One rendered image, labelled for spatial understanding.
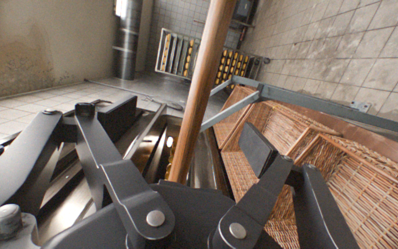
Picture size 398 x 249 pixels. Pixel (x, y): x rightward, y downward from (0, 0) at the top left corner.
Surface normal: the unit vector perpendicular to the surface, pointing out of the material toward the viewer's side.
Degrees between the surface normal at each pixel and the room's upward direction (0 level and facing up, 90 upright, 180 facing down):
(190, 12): 90
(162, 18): 90
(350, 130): 0
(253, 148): 0
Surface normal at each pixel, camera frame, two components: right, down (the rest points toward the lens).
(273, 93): 0.03, 0.36
